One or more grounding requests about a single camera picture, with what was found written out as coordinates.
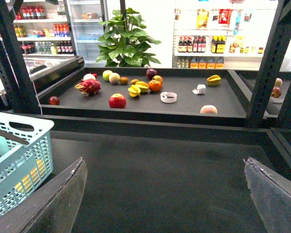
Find large red apple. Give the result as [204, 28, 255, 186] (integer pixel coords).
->
[109, 93, 127, 109]

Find black right frame post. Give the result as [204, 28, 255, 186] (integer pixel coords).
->
[246, 0, 291, 128]

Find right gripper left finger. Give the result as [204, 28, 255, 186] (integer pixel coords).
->
[0, 157, 87, 233]

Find black metal frame post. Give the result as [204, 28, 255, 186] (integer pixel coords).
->
[0, 0, 41, 114]

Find far yellow starfruit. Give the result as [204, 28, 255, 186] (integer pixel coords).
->
[207, 75, 222, 86]

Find green apple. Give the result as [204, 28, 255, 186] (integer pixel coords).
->
[102, 70, 113, 82]

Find pink dragon fruit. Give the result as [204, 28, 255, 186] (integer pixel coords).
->
[75, 79, 101, 96]

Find dark purple passionfruit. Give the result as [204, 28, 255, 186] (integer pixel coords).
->
[146, 68, 157, 80]

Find glass chest freezer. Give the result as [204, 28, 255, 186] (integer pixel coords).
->
[0, 53, 85, 95]

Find orange persimmon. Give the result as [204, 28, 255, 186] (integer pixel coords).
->
[148, 80, 162, 92]

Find rear yellow starfruit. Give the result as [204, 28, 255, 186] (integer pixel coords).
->
[135, 81, 149, 93]

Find left store shelf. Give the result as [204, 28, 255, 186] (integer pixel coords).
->
[6, 0, 75, 56]

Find yellow mango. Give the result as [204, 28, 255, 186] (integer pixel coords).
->
[14, 159, 47, 193]

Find red fruit side tray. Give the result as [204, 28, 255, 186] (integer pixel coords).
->
[271, 86, 282, 98]

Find yellow starfruit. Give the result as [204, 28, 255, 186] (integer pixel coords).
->
[128, 85, 141, 98]
[135, 81, 149, 93]
[207, 75, 222, 86]

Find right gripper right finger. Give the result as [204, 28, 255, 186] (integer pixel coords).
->
[244, 157, 291, 233]

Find red yellow apple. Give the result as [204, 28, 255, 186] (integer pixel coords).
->
[152, 75, 163, 84]

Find white pink fruit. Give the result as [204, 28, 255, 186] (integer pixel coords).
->
[82, 73, 96, 81]

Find white tape ring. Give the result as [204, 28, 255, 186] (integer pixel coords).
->
[160, 91, 178, 104]

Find small dark red plum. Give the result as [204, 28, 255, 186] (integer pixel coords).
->
[48, 96, 60, 105]

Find pale pink peach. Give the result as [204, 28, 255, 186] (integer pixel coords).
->
[200, 105, 218, 114]

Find pale fruit side tray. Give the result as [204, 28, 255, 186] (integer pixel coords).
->
[274, 78, 283, 87]

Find black fruit tray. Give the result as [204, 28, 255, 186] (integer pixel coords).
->
[38, 67, 248, 126]

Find store shelf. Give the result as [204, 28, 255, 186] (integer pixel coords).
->
[172, 0, 278, 71]
[6, 0, 75, 56]

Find light blue plastic basket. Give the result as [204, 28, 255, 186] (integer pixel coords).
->
[0, 112, 54, 217]

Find small white tape roll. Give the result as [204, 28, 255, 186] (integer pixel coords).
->
[192, 84, 206, 95]

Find front yellow starfruit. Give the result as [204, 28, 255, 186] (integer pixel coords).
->
[128, 85, 141, 98]

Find right store shelf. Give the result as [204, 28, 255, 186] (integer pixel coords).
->
[172, 0, 278, 71]

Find brown kiwi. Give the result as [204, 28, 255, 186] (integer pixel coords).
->
[120, 77, 129, 85]
[130, 79, 140, 85]

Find beige round melon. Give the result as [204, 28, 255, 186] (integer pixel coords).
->
[109, 72, 121, 84]

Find green potted plant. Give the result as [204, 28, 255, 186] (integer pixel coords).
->
[96, 8, 161, 67]

